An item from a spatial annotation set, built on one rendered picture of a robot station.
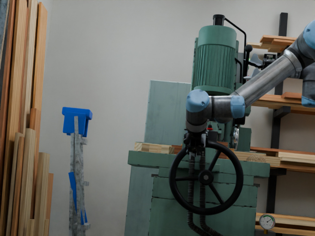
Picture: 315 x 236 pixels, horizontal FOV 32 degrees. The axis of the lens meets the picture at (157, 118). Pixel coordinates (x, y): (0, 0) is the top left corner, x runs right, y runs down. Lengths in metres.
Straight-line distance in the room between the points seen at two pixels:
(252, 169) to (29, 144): 1.64
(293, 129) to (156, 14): 1.59
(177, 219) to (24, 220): 1.41
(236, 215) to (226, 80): 0.60
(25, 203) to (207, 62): 1.58
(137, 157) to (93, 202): 2.48
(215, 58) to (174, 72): 2.40
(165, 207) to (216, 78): 0.62
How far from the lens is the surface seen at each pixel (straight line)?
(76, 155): 3.08
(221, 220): 2.31
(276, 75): 1.96
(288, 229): 4.35
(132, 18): 4.98
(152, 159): 2.32
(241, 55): 2.83
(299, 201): 4.87
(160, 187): 2.31
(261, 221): 2.26
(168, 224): 2.31
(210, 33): 2.49
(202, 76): 2.45
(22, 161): 3.49
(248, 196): 2.31
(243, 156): 2.47
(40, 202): 3.69
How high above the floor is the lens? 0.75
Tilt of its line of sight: 7 degrees up
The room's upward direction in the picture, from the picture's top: 6 degrees clockwise
